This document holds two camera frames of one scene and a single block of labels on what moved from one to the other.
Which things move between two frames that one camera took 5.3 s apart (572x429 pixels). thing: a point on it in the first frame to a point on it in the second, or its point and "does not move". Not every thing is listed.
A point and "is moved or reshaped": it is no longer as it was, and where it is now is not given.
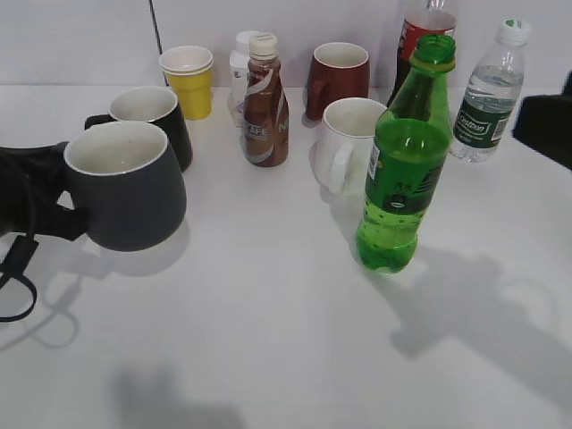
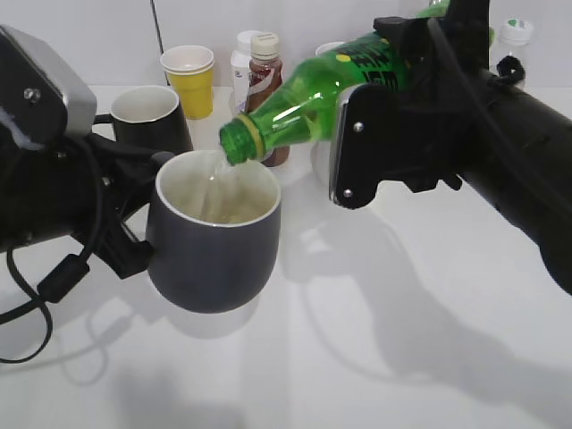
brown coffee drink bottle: (266, 113) does not move
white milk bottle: (239, 62) does not move
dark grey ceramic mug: (124, 178) is moved or reshaped
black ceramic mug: (154, 106) does not move
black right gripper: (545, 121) to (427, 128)
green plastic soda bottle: (412, 139) to (312, 110)
